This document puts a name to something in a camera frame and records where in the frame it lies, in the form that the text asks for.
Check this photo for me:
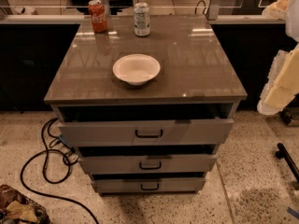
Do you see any grey top drawer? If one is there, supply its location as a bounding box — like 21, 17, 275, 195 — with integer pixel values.
59, 119, 234, 147

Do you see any grey drawer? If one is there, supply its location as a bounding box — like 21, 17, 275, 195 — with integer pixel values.
92, 177, 206, 194
59, 119, 234, 147
79, 154, 217, 175

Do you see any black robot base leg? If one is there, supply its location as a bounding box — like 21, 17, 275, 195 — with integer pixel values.
275, 143, 299, 182

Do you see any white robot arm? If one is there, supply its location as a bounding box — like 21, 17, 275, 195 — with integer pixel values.
257, 0, 299, 115

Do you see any grey middle drawer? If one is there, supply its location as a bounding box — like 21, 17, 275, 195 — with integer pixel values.
79, 154, 217, 175

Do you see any grey drawer cabinet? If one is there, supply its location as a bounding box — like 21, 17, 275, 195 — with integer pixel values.
45, 15, 247, 182

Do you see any grey bottom drawer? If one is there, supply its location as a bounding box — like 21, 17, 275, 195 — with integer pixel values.
92, 177, 206, 194

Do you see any white paper bowl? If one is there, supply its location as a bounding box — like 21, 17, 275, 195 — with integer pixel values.
112, 54, 161, 85

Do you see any white green soda can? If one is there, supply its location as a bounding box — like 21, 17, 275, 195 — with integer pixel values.
134, 2, 150, 36

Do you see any red cola can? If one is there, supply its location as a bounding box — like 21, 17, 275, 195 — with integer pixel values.
88, 0, 107, 33

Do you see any basket with cloths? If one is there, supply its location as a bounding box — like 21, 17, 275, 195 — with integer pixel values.
0, 184, 50, 224

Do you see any black floor cable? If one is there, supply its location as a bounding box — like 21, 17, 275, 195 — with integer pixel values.
20, 118, 100, 224

